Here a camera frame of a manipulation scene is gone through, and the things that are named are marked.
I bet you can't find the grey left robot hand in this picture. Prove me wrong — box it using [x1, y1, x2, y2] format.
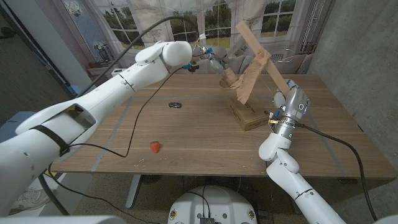
[194, 45, 233, 75]

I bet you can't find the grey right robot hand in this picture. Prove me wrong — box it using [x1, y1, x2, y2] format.
[272, 78, 311, 125]

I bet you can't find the long wooden stick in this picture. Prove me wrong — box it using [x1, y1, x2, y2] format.
[234, 20, 308, 98]

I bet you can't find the beige arm wrap bandage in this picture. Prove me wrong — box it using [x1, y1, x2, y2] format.
[219, 47, 272, 105]

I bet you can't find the brown cardboard box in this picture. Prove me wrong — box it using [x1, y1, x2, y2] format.
[228, 95, 274, 132]

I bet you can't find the printed window backdrop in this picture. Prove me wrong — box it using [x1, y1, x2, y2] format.
[34, 0, 335, 94]

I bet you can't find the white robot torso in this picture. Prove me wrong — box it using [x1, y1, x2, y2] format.
[167, 185, 258, 224]

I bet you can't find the grey table leg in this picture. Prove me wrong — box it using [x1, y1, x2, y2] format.
[125, 174, 141, 209]

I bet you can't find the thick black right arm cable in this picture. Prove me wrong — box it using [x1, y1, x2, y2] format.
[297, 123, 379, 222]

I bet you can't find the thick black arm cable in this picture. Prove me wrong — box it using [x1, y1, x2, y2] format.
[75, 15, 201, 98]
[297, 123, 379, 222]

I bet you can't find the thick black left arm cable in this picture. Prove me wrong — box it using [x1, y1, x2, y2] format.
[75, 15, 201, 98]

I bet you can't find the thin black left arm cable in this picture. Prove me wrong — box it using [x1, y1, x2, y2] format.
[46, 65, 186, 224]

